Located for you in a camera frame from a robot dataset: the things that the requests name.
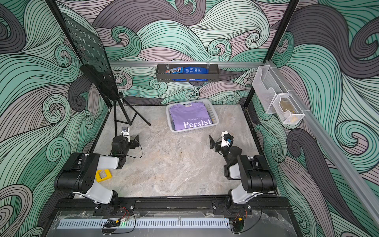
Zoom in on purple Persist t-shirt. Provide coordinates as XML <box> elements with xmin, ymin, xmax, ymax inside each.
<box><xmin>169</xmin><ymin>102</ymin><xmax>213</xmax><ymax>131</ymax></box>

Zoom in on white perforated plastic basket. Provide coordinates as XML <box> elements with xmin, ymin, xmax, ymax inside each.
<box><xmin>166</xmin><ymin>99</ymin><xmax>219</xmax><ymax>133</ymax></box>

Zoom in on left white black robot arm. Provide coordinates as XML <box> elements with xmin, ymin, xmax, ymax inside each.
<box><xmin>54</xmin><ymin>135</ymin><xmax>140</xmax><ymax>206</ymax></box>

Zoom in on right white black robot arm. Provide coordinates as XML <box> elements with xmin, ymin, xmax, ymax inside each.
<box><xmin>209</xmin><ymin>132</ymin><xmax>277</xmax><ymax>204</ymax></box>

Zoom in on yellow plastic triangle tool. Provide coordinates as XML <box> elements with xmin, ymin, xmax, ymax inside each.
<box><xmin>95</xmin><ymin>169</ymin><xmax>113</xmax><ymax>182</ymax></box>

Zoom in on blue candy packet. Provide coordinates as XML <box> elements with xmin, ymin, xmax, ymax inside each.
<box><xmin>165</xmin><ymin>67</ymin><xmax>209</xmax><ymax>75</ymax></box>

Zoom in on black perforated music stand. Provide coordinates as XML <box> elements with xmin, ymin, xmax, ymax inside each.
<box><xmin>61</xmin><ymin>13</ymin><xmax>151</xmax><ymax>135</ymax></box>

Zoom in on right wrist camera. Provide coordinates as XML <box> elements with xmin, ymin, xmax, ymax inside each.
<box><xmin>221</xmin><ymin>131</ymin><xmax>234</xmax><ymax>148</ymax></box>

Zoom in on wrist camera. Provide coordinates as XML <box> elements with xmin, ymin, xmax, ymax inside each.
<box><xmin>221</xmin><ymin>131</ymin><xmax>234</xmax><ymax>148</ymax></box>
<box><xmin>121</xmin><ymin>126</ymin><xmax>130</xmax><ymax>142</ymax></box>

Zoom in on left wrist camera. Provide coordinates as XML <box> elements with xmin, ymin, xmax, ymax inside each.
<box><xmin>121</xmin><ymin>126</ymin><xmax>130</xmax><ymax>142</ymax></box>

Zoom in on black wall tray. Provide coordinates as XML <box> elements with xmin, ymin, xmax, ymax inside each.
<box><xmin>156</xmin><ymin>63</ymin><xmax>220</xmax><ymax>82</ymax></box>

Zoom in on white slotted cable duct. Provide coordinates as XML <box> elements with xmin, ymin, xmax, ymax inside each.
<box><xmin>55</xmin><ymin>218</ymin><xmax>230</xmax><ymax>229</ymax></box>

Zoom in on small clear wall bin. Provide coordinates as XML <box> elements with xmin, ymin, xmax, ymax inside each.
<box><xmin>272</xmin><ymin>93</ymin><xmax>305</xmax><ymax>125</ymax></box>

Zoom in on clear plastic wall bin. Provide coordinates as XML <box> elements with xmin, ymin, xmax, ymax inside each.
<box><xmin>252</xmin><ymin>65</ymin><xmax>289</xmax><ymax>114</ymax></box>

